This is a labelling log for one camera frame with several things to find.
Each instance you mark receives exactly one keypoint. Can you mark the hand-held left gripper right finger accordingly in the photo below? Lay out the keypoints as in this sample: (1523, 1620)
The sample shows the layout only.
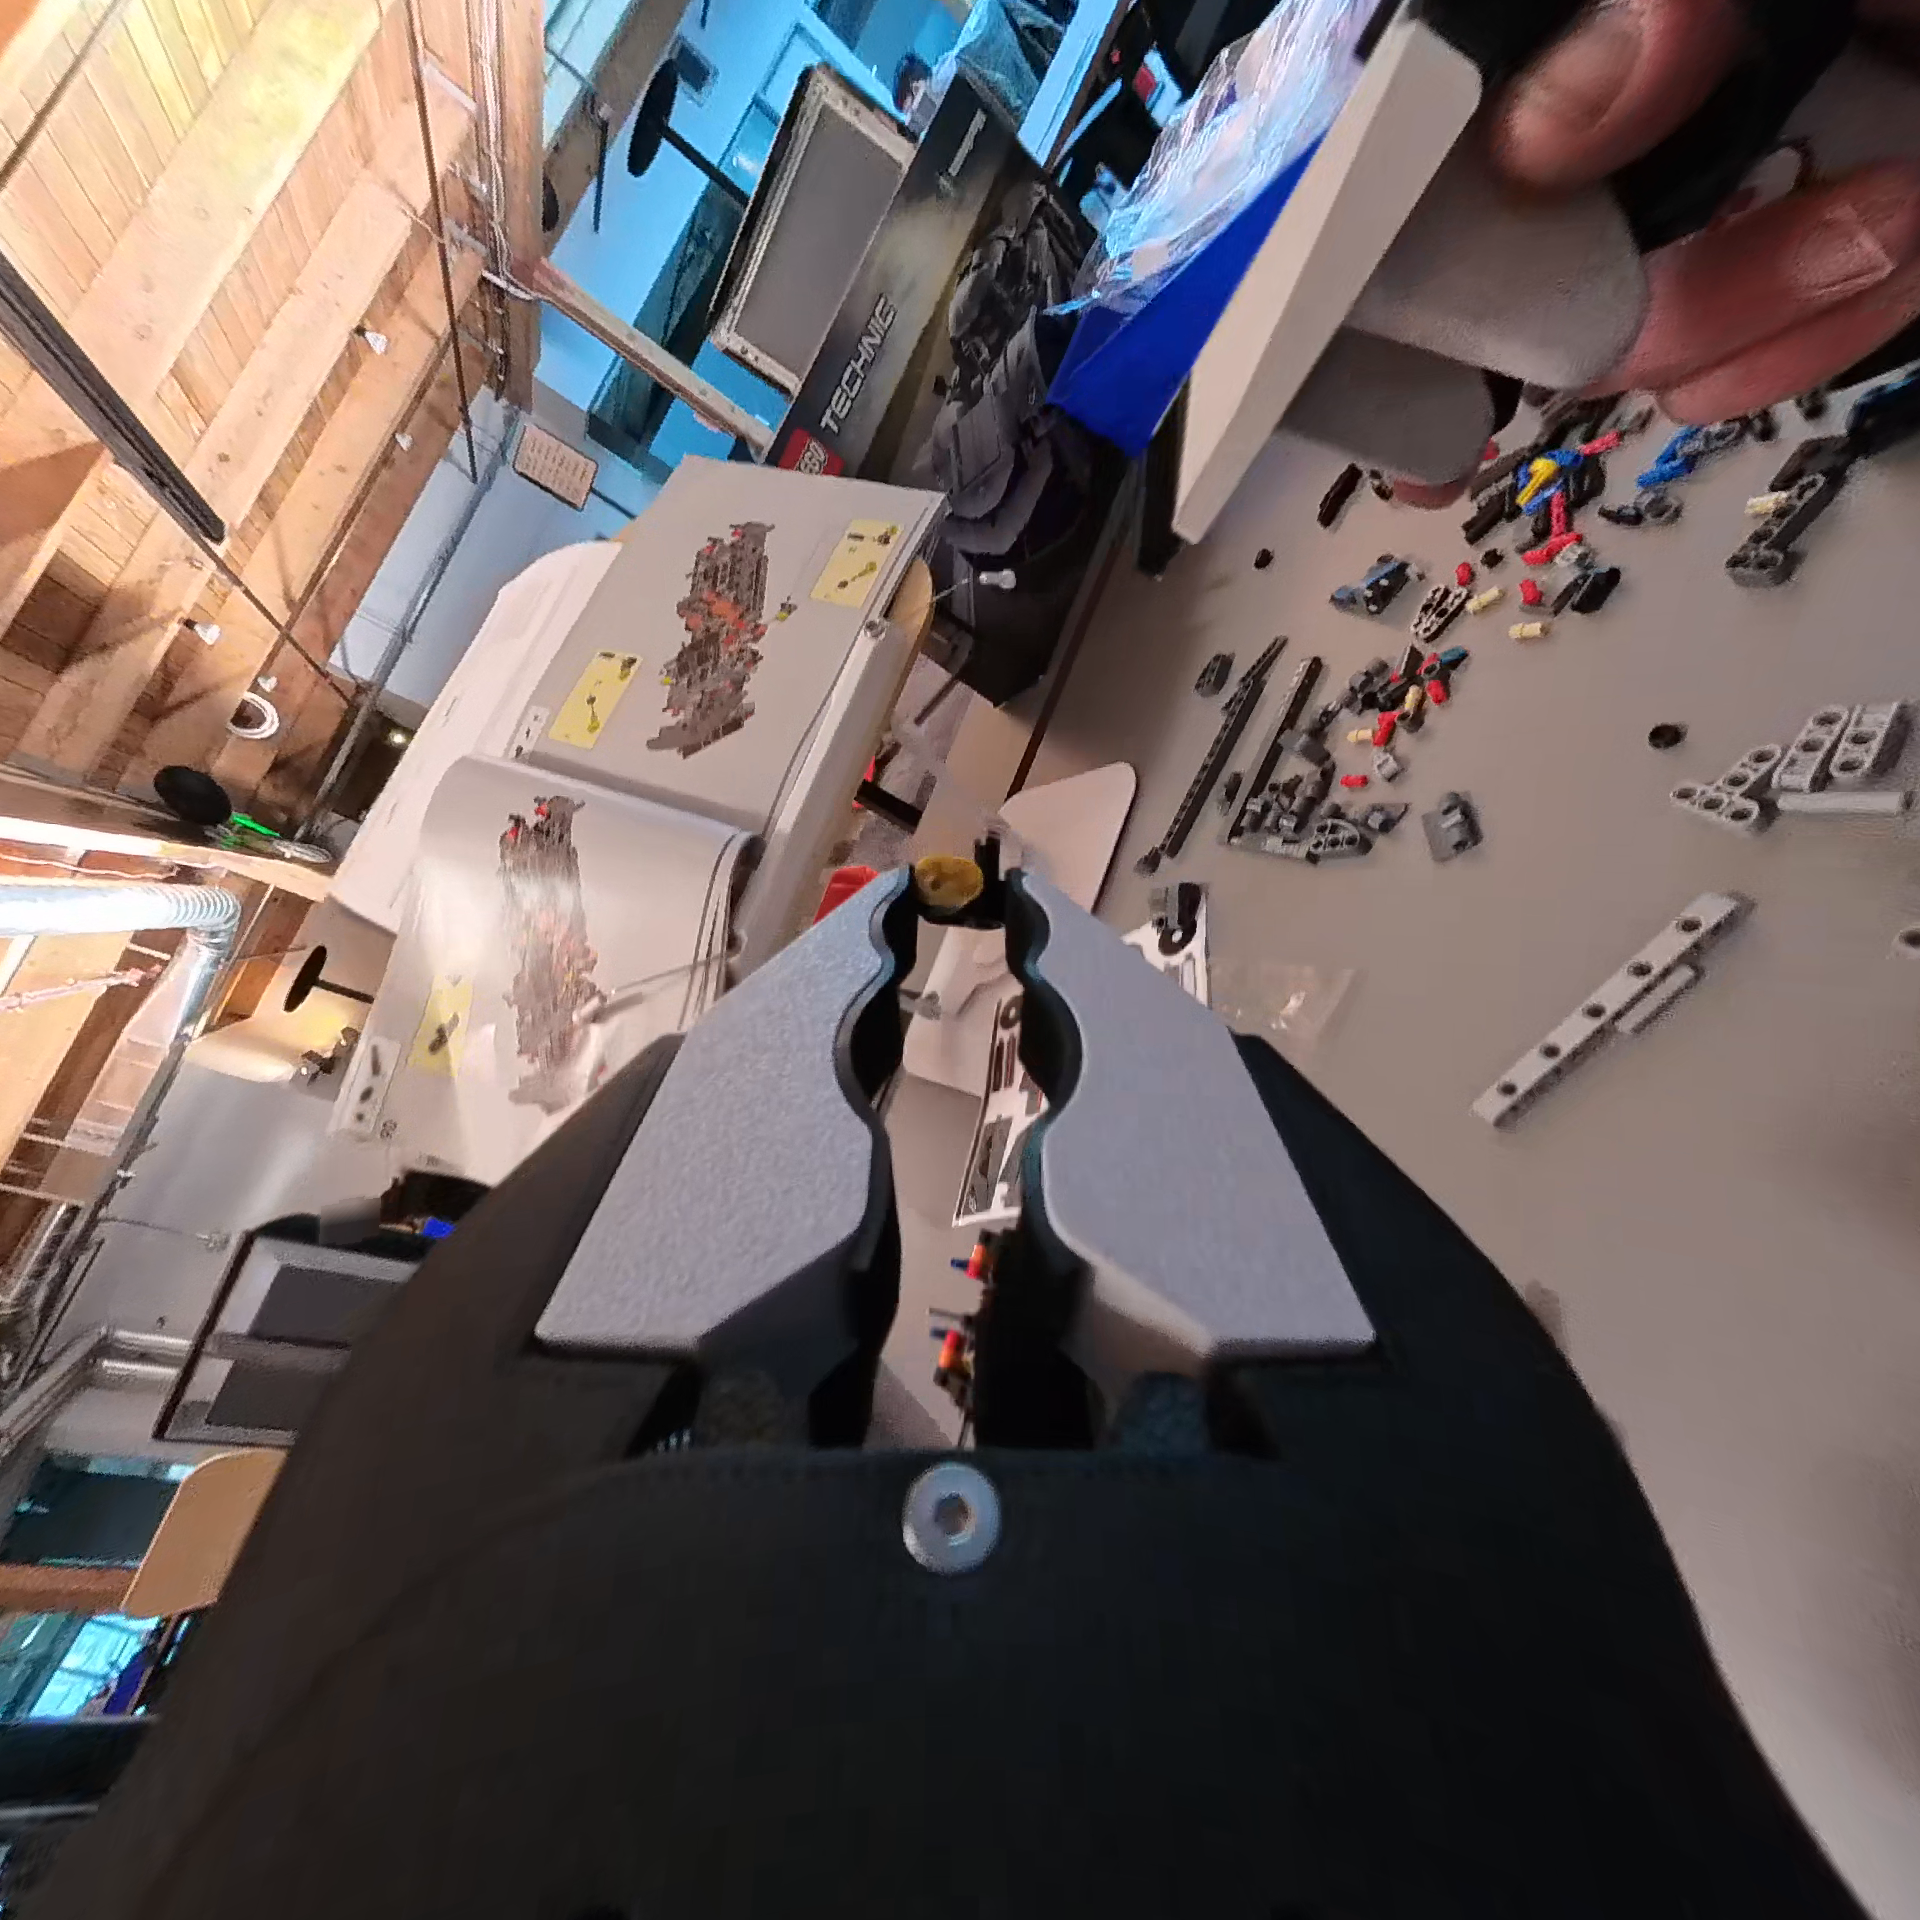
(1200, 1184)

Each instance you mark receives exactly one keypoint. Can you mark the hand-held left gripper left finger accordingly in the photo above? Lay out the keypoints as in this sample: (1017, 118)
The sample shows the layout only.
(720, 1184)

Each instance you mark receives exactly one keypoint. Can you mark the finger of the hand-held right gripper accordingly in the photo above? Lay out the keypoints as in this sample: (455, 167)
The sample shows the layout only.
(1320, 271)

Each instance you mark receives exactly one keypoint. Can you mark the small black yellow lego assembly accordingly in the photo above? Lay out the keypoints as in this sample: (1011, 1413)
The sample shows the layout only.
(949, 883)

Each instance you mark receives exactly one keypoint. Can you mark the lego sticker sheet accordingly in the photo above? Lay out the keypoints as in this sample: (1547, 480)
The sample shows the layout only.
(989, 1142)

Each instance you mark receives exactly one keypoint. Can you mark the pile of small lego pieces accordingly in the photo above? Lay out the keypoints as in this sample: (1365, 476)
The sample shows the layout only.
(1546, 495)

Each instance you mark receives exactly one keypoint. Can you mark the blue black lego connector piece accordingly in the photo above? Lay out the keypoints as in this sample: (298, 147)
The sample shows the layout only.
(1371, 587)

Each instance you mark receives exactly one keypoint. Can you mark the black lego set box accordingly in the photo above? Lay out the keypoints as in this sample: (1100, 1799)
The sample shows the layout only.
(960, 300)

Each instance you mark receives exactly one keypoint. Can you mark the dark grey angled lego beam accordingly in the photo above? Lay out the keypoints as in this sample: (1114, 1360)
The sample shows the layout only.
(1785, 524)

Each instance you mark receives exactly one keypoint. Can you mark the dark grey lego connectors cluster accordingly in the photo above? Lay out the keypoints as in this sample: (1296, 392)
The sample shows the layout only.
(1320, 820)

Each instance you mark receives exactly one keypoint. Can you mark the long dark lego beam with holes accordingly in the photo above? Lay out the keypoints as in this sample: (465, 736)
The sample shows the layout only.
(1213, 757)

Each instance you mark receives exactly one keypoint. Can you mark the grey flat lego tile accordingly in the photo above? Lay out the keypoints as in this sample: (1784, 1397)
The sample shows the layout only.
(1452, 828)

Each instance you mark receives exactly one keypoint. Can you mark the long dark thin lego bar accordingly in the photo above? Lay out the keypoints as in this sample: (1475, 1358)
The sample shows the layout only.
(1276, 743)

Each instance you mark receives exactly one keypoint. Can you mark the long light grey lego beam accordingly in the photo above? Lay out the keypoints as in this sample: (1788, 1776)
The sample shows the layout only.
(1612, 1010)

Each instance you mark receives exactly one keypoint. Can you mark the Lego Technic box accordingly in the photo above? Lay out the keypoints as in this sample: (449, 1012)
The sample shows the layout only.
(810, 224)

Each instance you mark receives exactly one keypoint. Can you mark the open lego instruction booklet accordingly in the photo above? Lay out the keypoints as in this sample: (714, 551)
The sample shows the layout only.
(720, 662)

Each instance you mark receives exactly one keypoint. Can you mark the light grey lego axle bar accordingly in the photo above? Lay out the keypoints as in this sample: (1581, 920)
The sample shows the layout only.
(1839, 803)

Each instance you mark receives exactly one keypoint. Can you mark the person's right hand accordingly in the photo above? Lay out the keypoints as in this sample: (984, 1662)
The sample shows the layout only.
(1785, 284)

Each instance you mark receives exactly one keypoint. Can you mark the clear plastic bags bundle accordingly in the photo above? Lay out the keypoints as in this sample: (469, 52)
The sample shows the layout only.
(1229, 149)

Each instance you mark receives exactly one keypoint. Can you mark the blue plastic bin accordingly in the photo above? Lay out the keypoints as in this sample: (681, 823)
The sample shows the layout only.
(1155, 360)

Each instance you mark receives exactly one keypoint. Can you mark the small clear empty bag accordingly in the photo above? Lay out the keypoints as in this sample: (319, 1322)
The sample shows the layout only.
(1283, 997)

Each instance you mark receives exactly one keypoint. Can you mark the red plastic object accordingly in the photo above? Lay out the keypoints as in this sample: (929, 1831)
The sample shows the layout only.
(848, 892)

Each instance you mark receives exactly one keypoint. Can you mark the wooden book stand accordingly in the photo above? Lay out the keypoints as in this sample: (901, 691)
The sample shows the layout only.
(884, 706)

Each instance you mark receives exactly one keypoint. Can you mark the wooden chair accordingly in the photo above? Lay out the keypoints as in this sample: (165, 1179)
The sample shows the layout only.
(201, 1530)

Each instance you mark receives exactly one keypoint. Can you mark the dark grey lego axle bracket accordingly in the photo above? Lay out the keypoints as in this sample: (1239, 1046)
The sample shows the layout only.
(1178, 916)

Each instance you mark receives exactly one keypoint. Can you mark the silver ventilation duct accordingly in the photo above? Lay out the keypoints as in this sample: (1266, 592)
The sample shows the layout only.
(119, 916)

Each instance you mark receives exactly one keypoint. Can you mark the white wall notice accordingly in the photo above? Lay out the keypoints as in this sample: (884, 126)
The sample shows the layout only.
(556, 466)

